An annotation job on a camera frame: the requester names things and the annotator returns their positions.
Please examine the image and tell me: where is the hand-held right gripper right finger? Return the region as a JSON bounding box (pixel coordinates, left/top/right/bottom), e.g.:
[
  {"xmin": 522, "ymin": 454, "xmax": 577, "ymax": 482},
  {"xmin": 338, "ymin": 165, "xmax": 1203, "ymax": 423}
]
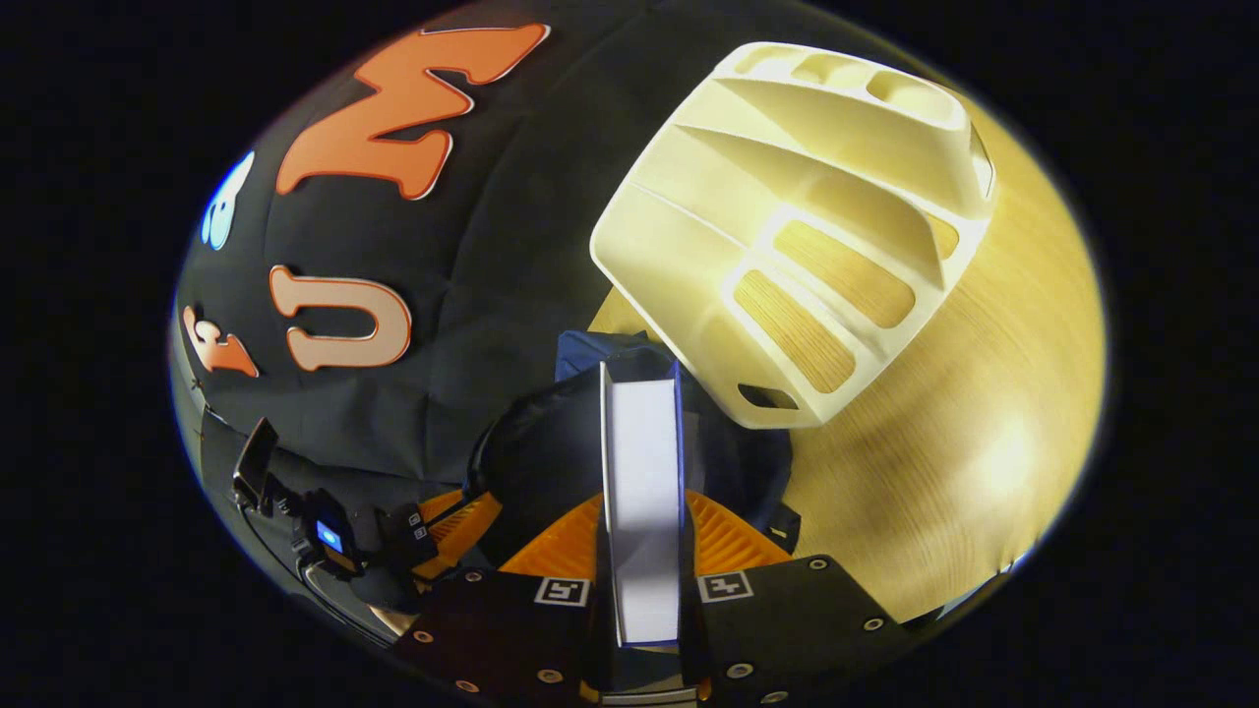
[{"xmin": 684, "ymin": 489, "xmax": 921, "ymax": 703}]

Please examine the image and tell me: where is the white plastic bookshelf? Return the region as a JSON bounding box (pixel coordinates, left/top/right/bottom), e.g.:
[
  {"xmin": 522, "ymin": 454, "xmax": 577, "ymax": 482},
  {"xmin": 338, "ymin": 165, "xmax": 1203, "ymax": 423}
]
[{"xmin": 588, "ymin": 41, "xmax": 996, "ymax": 431}]

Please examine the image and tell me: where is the dark blue cover book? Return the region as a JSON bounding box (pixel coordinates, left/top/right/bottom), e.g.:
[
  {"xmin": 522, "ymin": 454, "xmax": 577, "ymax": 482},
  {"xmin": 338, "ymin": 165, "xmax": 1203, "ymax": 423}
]
[{"xmin": 598, "ymin": 359, "xmax": 687, "ymax": 650}]

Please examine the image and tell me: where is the blue schoolbag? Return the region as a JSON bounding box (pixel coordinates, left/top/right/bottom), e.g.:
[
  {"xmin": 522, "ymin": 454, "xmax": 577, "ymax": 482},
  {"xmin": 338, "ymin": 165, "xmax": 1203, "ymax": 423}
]
[{"xmin": 467, "ymin": 329, "xmax": 803, "ymax": 571}]

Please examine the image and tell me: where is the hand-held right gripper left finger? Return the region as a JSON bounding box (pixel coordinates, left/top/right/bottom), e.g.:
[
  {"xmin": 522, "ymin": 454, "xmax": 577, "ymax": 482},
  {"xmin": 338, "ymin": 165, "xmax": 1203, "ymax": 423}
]
[{"xmin": 393, "ymin": 492, "xmax": 606, "ymax": 707}]

